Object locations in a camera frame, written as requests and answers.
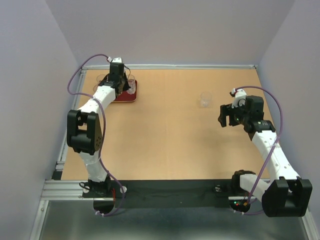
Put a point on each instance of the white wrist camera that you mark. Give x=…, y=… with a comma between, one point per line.
x=117, y=60
x=239, y=97

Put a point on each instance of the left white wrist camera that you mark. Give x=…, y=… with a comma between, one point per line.
x=117, y=60

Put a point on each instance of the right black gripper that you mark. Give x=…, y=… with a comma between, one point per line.
x=226, y=110

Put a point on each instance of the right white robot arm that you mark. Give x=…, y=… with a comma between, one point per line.
x=286, y=194

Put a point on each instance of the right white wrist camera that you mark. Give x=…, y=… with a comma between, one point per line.
x=239, y=97

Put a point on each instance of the aluminium frame rail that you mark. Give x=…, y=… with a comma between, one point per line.
x=189, y=66

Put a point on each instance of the cluster back clear glass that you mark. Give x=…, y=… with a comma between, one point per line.
x=205, y=99

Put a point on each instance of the cluster clear glass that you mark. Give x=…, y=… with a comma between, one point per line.
x=205, y=99
x=132, y=86

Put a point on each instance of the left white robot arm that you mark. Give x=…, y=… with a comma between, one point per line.
x=86, y=127

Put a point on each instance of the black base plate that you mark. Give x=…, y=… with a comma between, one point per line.
x=142, y=194

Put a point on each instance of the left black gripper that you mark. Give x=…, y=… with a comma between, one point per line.
x=126, y=86

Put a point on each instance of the red lacquer tray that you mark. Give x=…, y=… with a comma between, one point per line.
x=125, y=97

